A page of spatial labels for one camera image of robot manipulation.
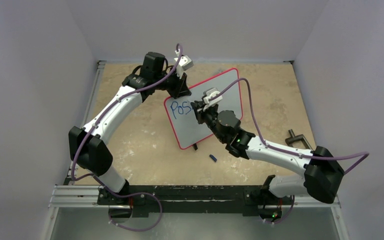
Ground red framed whiteboard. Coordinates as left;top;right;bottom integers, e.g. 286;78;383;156
163;68;243;150

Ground dark metal clamp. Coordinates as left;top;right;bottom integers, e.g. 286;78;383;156
285;129;313;150

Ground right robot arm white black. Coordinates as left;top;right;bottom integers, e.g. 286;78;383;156
191;101;345;204

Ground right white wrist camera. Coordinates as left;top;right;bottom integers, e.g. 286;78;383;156
202;87;223;112

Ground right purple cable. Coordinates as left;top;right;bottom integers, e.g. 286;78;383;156
210;78;370;226

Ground blue marker cap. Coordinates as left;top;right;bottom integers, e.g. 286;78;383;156
209;154;217;163

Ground aluminium frame rail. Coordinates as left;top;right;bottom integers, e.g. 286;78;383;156
39;60;107;240

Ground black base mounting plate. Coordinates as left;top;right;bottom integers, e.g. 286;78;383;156
97;185;293;218

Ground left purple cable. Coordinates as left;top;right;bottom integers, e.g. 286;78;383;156
70;43;184;233

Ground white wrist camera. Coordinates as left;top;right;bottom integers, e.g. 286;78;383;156
174;50;194;78
202;87;223;112

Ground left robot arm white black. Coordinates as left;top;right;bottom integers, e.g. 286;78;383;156
68;50;194;205

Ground black board foot clip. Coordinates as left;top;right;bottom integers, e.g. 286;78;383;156
192;143;198;151

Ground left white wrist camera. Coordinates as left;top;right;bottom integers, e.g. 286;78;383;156
174;50;194;78

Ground purple cable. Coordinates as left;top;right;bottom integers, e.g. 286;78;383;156
210;78;370;226
70;43;184;233

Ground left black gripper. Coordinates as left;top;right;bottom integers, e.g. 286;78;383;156
154;67;191;100

